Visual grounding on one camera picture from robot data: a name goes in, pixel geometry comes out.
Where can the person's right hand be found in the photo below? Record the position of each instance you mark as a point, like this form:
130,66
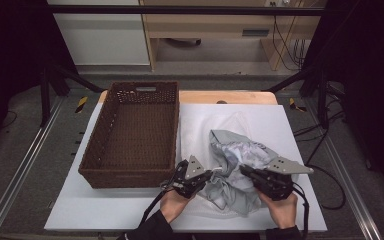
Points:
281,211

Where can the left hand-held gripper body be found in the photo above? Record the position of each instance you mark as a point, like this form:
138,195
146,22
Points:
190,183

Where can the grey garment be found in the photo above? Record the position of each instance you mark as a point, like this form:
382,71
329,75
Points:
236,156

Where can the person's left hand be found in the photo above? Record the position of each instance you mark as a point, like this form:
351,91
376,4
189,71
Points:
175,205

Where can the aluminium floor rail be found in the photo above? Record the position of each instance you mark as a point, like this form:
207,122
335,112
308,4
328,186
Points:
350,183
20,176

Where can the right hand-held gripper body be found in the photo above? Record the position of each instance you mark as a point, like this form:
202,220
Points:
273,183

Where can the white cabinet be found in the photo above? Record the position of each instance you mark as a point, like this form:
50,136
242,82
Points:
103,40

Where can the wooden desk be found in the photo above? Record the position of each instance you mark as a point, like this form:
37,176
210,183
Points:
206,25

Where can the black horizontal frame bar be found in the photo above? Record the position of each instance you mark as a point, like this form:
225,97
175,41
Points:
180,10

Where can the dark curtain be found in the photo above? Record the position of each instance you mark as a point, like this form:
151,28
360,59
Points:
370,83
10,50

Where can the black stand legs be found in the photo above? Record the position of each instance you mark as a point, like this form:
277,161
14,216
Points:
45,96
321,100

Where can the brown woven basket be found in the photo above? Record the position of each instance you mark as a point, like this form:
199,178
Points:
133,140

